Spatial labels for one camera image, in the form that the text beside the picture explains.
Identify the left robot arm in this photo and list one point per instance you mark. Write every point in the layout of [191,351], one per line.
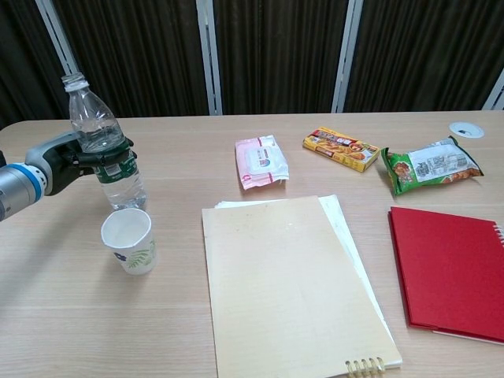
[15,185]

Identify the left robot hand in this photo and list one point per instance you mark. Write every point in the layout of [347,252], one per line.
[59,165]

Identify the pink wet wipes pack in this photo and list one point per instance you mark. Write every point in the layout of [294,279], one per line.
[260,161]

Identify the yellow curry box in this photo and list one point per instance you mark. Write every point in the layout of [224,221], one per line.
[338,147]

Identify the clear plastic water bottle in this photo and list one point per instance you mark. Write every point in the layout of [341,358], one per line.
[94,118]

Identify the red spiral notebook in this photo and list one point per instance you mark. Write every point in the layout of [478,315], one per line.
[449,267]

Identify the white partition frame post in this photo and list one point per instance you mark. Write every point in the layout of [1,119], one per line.
[59,43]
[208,59]
[495,94]
[346,59]

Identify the beige spiral sketchbook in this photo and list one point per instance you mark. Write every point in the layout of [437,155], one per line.
[283,275]

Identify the leaf print paper cup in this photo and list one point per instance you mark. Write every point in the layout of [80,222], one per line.
[134,260]

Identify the green snack bag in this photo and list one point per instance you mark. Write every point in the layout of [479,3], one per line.
[429,165]

